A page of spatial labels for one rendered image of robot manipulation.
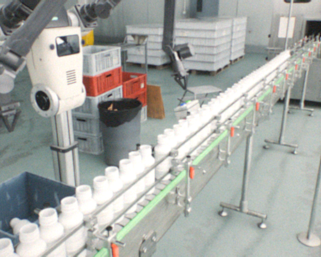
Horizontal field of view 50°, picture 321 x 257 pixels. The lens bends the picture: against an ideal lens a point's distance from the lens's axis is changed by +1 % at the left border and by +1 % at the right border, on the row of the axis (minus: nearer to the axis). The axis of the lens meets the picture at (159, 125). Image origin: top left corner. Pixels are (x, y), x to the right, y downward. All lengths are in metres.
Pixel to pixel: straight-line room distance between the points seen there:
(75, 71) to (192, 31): 6.38
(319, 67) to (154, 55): 4.14
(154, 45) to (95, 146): 5.04
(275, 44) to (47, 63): 4.65
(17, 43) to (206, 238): 1.94
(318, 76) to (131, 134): 3.38
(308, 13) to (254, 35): 5.97
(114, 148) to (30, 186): 1.95
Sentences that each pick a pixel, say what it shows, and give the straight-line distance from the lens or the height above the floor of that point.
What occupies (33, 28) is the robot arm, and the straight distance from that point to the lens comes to 1.13.
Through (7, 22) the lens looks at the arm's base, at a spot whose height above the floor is 1.53.
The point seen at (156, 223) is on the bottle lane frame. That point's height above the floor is 0.91.
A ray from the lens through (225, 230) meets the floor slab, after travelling 2.71.
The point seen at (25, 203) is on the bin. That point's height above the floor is 0.81.
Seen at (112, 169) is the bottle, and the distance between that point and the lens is 1.00.
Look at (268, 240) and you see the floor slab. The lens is 2.69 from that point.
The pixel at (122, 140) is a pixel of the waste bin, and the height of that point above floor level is 0.32.
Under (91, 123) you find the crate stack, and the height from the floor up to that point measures 0.36.
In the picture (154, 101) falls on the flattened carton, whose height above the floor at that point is 0.26.
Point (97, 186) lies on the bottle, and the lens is 0.93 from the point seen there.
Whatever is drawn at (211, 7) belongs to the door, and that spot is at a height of 1.37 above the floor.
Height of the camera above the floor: 1.62
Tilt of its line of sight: 20 degrees down
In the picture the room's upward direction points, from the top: straight up
